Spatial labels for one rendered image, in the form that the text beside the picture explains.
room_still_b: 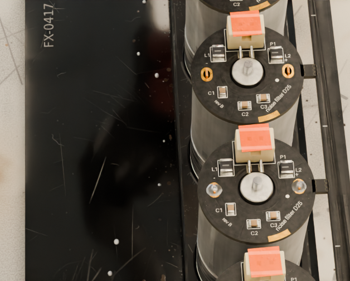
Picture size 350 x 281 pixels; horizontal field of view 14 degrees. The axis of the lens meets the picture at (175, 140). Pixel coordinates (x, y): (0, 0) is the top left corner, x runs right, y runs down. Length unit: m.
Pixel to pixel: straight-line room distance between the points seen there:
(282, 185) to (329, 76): 0.03
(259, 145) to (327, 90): 0.02
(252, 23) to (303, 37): 0.08
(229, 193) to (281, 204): 0.01
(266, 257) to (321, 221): 0.08
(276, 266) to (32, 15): 0.13
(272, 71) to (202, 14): 0.03
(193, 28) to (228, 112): 0.04
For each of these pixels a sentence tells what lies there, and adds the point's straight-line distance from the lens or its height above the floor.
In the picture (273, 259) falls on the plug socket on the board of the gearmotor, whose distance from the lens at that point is 0.29.
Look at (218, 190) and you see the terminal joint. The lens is 0.30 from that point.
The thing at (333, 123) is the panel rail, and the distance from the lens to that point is 0.31.
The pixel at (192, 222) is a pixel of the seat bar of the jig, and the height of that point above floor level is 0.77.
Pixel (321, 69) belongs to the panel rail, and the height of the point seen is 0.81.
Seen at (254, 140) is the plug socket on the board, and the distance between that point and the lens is 0.30.
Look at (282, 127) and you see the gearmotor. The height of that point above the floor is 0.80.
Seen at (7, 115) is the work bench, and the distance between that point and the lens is 0.38.
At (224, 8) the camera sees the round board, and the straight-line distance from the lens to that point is 0.32.
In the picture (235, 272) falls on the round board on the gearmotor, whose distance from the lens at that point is 0.29.
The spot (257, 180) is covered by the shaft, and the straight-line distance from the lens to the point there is 0.30.
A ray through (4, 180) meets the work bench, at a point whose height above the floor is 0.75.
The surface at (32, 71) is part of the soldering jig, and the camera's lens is 0.38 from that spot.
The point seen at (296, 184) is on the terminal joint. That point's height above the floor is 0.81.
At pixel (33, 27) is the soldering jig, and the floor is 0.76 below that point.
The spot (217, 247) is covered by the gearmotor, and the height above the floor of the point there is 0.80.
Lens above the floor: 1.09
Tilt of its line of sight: 64 degrees down
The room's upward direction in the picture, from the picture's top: straight up
